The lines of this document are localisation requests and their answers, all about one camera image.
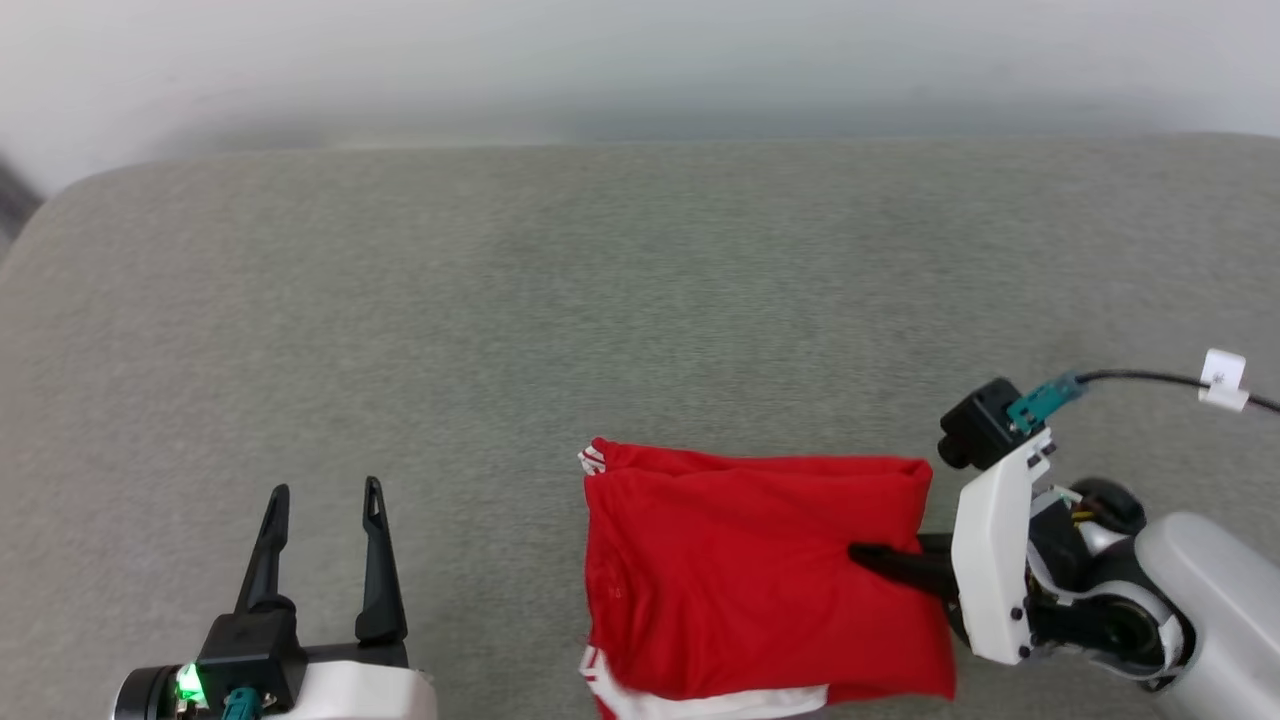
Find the grey fabric sofa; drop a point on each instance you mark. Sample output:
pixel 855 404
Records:
pixel 600 300

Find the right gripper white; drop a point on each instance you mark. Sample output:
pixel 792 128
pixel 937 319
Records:
pixel 990 560

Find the right gripper black camera box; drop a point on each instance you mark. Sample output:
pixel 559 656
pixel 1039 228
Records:
pixel 975 425

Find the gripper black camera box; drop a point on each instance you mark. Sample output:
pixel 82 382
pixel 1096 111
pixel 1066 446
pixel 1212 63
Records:
pixel 975 425
pixel 250 650

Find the left gripper black camera box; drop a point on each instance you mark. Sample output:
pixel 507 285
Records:
pixel 250 650

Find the red garment with white trim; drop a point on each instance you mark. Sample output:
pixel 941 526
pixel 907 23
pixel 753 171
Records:
pixel 750 580

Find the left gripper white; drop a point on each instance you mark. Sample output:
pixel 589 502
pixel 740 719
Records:
pixel 350 695

